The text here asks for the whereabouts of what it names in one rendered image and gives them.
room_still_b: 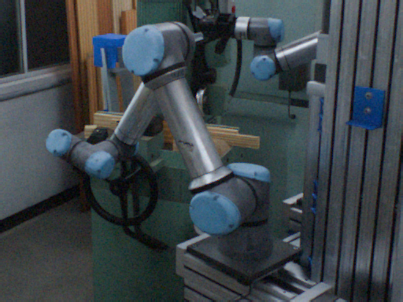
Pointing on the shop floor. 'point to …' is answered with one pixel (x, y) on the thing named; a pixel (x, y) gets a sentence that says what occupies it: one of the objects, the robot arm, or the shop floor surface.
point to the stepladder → (105, 60)
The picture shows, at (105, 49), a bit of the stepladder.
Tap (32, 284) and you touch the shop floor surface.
